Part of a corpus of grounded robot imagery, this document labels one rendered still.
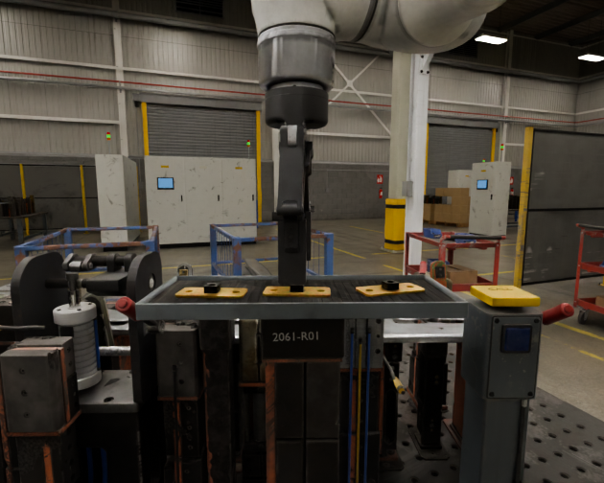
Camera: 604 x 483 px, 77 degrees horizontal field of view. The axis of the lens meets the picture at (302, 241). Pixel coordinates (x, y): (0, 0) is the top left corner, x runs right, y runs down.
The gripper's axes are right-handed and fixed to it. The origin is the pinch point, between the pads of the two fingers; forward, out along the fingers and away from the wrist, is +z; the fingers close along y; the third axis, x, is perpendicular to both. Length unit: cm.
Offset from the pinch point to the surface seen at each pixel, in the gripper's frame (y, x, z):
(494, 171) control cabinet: 962, -435, -58
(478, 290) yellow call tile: 2.8, -23.6, 4.1
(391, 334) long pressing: 26.3, -16.9, 19.7
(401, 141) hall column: 740, -155, -106
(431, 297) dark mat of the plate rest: -1.1, -16.5, 4.0
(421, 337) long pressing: 26.4, -22.7, 20.1
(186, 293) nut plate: -2.4, 13.4, 3.7
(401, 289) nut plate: 1.1, -13.2, 3.7
